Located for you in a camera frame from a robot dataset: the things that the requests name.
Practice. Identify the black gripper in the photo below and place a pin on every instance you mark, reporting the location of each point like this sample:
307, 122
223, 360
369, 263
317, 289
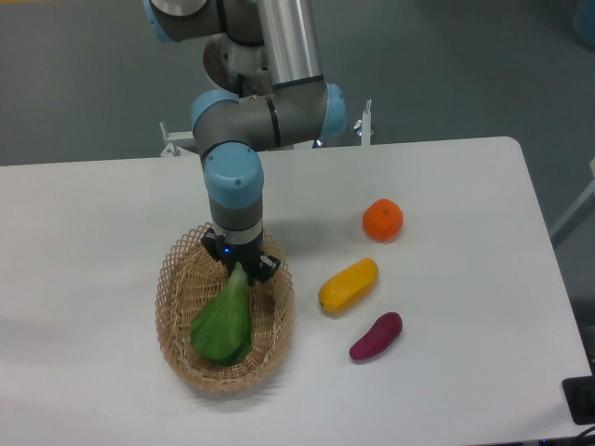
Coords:
258, 267

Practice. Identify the green bok choy vegetable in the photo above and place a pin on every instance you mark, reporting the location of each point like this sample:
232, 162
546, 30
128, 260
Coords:
222, 330

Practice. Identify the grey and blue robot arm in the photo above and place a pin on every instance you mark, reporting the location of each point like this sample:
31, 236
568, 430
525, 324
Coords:
231, 125

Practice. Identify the woven wicker oval basket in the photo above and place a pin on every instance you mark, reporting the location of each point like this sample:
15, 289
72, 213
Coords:
189, 278

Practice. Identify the yellow mango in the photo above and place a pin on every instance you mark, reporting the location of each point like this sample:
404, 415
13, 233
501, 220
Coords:
349, 286

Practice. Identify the orange tangerine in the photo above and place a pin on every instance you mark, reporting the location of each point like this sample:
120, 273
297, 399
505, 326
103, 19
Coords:
382, 220

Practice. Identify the purple sweet potato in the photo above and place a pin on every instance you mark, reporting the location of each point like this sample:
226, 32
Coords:
385, 330

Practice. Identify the black device at table edge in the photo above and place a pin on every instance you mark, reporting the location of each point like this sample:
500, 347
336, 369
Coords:
579, 394

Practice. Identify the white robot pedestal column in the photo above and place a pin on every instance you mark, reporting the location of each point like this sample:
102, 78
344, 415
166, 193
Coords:
239, 67

